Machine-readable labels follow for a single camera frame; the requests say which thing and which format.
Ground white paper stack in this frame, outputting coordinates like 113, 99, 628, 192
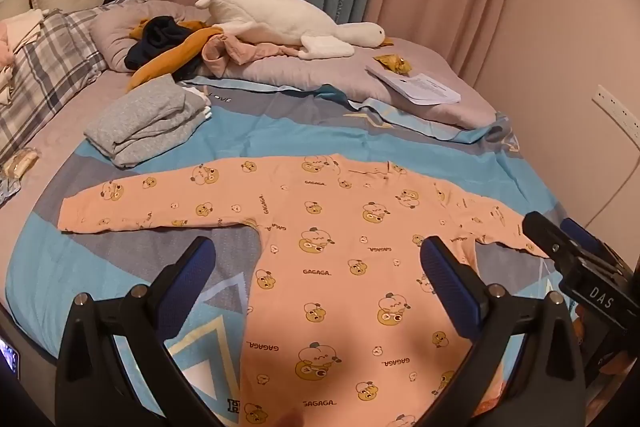
365, 64, 462, 106

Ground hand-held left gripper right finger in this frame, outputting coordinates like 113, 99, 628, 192
415, 236, 587, 427

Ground dark navy garment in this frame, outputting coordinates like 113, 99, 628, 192
124, 17, 201, 82

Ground white goose plush toy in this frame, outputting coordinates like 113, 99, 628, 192
195, 0, 396, 60

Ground white wall power strip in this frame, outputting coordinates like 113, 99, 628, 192
592, 84, 640, 132

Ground plaid pillow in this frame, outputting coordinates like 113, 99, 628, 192
0, 0, 151, 168

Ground grey folded clothes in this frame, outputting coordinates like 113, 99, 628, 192
82, 77, 213, 168

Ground black phone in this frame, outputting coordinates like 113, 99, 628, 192
0, 341, 21, 380

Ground dusty pink garment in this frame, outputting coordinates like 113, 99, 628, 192
200, 32, 306, 78

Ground yellow crumpled wrapper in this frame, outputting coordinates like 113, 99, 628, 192
372, 53, 413, 75

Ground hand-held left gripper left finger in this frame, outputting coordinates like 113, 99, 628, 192
54, 236, 236, 427

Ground lilac quilt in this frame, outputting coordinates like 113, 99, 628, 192
90, 2, 498, 130

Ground pink printed baby romper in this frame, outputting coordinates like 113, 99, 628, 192
57, 153, 556, 427

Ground white cable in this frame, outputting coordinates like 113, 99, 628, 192
580, 132, 628, 228

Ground clear plastic packet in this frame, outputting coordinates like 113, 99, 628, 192
0, 147, 41, 180

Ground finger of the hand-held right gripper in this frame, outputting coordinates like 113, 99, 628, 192
521, 211, 588, 278
560, 218, 628, 270

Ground lilac bed sheet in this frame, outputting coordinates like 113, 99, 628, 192
0, 67, 131, 228

